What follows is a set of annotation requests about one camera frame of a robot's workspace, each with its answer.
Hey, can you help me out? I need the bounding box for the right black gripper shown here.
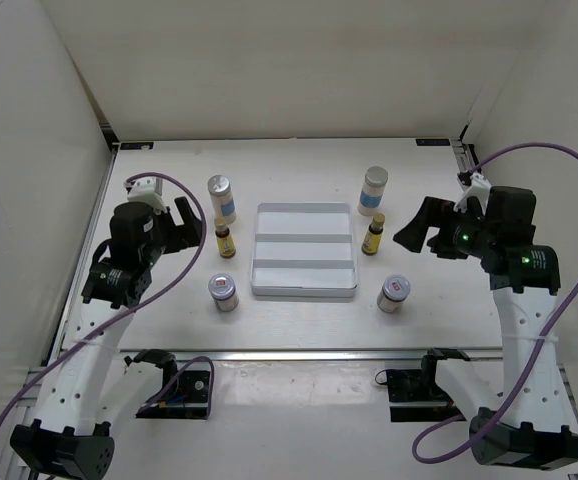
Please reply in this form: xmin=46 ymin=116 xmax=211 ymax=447
xmin=393 ymin=197 xmax=497 ymax=260

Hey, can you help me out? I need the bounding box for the yellow label bottle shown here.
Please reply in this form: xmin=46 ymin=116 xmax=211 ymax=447
xmin=214 ymin=217 xmax=236 ymax=259
xmin=361 ymin=213 xmax=385 ymax=256

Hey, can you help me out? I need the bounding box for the short spice jar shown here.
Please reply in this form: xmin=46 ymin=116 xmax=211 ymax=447
xmin=208 ymin=273 xmax=239 ymax=312
xmin=377 ymin=274 xmax=411 ymax=314

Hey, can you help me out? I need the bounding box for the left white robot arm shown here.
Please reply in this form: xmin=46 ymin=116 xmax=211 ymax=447
xmin=10 ymin=194 xmax=206 ymax=479

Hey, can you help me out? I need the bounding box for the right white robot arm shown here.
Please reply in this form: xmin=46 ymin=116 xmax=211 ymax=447
xmin=393 ymin=187 xmax=578 ymax=471

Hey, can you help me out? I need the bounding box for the left tall white shaker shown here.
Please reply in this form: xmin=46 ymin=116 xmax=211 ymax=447
xmin=207 ymin=175 xmax=237 ymax=224

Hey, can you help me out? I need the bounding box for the tall white shaker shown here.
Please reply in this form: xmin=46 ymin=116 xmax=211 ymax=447
xmin=207 ymin=175 xmax=237 ymax=224
xmin=357 ymin=166 xmax=388 ymax=216

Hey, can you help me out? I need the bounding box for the right tall white shaker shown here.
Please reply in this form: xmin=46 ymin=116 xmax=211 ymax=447
xmin=357 ymin=166 xmax=388 ymax=216

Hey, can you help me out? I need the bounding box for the white divided organizer tray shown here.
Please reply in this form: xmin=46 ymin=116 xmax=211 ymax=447
xmin=250 ymin=202 xmax=359 ymax=299

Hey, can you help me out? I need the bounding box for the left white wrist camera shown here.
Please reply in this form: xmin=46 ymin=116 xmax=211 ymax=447
xmin=124 ymin=176 xmax=166 ymax=214

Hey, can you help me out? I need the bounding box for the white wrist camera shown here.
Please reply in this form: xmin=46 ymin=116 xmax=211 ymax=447
xmin=124 ymin=176 xmax=166 ymax=214
xmin=453 ymin=171 xmax=491 ymax=213

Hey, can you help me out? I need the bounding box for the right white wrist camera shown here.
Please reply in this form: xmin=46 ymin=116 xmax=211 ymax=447
xmin=453 ymin=171 xmax=491 ymax=213

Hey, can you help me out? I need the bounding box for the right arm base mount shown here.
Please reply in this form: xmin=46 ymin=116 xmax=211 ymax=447
xmin=374 ymin=348 xmax=471 ymax=423

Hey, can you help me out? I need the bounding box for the aluminium front rail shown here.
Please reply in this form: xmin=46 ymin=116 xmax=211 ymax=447
xmin=113 ymin=347 xmax=508 ymax=362

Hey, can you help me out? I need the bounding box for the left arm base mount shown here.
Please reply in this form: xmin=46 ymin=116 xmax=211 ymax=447
xmin=124 ymin=349 xmax=216 ymax=420

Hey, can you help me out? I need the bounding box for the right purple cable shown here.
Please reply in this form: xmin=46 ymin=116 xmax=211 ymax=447
xmin=412 ymin=142 xmax=578 ymax=462

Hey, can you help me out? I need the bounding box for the purple cable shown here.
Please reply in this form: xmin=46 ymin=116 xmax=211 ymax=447
xmin=0 ymin=172 xmax=206 ymax=479
xmin=412 ymin=142 xmax=578 ymax=462

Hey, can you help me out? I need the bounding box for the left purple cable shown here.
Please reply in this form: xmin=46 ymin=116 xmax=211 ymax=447
xmin=0 ymin=172 xmax=206 ymax=479

